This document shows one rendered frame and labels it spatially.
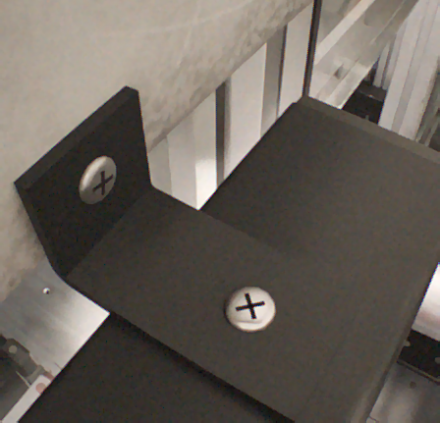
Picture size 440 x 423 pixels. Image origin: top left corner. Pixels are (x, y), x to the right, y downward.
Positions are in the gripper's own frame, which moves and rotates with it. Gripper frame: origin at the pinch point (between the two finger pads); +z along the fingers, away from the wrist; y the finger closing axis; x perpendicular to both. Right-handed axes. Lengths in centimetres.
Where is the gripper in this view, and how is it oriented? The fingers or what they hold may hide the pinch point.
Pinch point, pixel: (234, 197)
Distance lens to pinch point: 54.5
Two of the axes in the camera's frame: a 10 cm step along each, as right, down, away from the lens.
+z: -8.3, -3.8, 4.0
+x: -5.5, 6.5, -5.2
